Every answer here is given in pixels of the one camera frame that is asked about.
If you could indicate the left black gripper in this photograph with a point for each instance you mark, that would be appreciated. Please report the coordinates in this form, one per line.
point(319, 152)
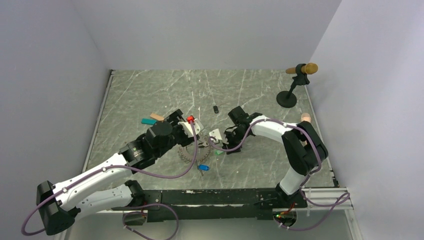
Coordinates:
point(174, 119)

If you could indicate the pink cylindrical object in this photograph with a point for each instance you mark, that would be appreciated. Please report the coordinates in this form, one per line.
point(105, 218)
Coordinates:
point(306, 117)

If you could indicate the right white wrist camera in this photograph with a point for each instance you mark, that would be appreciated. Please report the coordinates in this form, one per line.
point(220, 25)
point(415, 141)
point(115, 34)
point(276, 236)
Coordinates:
point(216, 136)

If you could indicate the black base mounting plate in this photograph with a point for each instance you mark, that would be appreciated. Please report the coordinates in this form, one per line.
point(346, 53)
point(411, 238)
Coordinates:
point(205, 204)

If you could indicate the orange key tag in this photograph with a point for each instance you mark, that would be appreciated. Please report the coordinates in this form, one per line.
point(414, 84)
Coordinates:
point(156, 117)

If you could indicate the teal key tag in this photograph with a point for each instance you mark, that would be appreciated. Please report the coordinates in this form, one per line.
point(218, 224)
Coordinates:
point(147, 121)

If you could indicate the gold microphone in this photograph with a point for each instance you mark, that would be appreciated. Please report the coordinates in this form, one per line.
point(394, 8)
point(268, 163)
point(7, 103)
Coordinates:
point(308, 69)

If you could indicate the black tagged key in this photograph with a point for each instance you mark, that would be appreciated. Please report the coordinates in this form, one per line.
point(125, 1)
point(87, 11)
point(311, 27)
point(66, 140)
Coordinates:
point(216, 109)

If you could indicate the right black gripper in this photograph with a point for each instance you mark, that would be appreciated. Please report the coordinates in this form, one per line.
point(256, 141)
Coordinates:
point(228, 144)

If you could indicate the black microphone stand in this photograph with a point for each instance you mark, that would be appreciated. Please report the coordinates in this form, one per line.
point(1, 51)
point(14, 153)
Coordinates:
point(287, 99)

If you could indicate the blue tagged key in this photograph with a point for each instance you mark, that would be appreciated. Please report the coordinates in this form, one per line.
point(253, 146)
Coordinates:
point(202, 168)

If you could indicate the round metal keyring disc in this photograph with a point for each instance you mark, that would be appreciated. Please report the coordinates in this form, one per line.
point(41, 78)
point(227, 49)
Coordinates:
point(201, 152)

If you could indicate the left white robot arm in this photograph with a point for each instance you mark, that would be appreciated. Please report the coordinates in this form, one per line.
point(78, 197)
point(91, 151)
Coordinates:
point(61, 204)

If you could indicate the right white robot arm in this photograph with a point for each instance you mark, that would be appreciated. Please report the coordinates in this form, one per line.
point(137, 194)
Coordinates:
point(304, 148)

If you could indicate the aluminium frame rail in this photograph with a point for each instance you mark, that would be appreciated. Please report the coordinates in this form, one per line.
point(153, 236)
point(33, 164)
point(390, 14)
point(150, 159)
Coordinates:
point(323, 198)

